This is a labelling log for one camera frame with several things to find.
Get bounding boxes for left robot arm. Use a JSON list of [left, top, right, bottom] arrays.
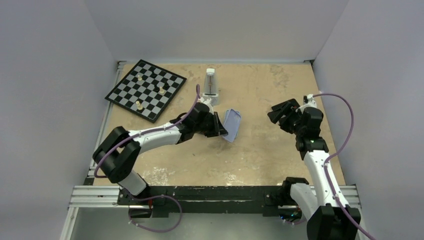
[[92, 102, 228, 205]]

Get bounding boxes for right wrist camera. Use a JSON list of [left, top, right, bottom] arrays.
[[298, 94, 317, 113]]

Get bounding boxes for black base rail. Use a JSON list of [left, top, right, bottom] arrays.
[[117, 185, 302, 221]]

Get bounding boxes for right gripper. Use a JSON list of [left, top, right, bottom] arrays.
[[267, 101, 305, 136]]

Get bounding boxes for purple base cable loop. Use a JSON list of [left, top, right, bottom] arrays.
[[127, 194, 184, 233]]

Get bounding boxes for black chess piece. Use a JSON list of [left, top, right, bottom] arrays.
[[154, 85, 162, 92]]

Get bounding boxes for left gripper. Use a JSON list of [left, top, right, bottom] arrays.
[[193, 111, 228, 137]]

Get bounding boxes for cream chess pawn front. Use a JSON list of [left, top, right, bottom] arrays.
[[135, 101, 144, 111]]

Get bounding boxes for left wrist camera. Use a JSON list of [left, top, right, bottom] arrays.
[[198, 97, 214, 113]]

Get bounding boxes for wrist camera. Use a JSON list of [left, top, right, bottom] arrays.
[[198, 97, 214, 113], [298, 94, 317, 113]]

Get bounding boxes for black white chessboard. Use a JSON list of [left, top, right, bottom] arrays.
[[105, 59, 187, 123]]

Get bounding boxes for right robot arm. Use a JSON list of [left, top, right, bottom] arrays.
[[267, 99, 361, 240]]

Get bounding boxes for white metronome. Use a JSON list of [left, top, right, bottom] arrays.
[[201, 68, 220, 106]]

